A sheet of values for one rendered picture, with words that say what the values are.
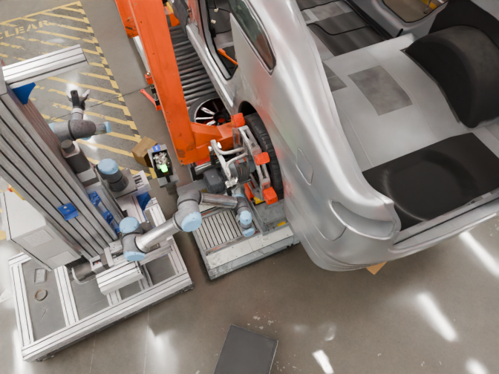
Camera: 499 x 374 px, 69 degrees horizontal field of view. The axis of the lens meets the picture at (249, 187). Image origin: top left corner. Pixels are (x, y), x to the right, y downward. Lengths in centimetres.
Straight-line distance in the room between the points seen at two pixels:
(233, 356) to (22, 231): 149
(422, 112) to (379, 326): 166
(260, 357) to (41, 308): 169
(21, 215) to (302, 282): 208
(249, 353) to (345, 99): 192
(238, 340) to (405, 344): 129
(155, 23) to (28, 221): 129
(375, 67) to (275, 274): 187
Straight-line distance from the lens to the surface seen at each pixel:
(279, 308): 307
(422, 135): 296
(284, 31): 203
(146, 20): 223
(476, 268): 365
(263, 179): 241
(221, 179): 314
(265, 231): 315
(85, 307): 314
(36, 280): 338
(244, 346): 267
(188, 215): 201
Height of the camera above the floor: 297
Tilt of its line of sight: 57 degrees down
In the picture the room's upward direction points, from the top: 2 degrees counter-clockwise
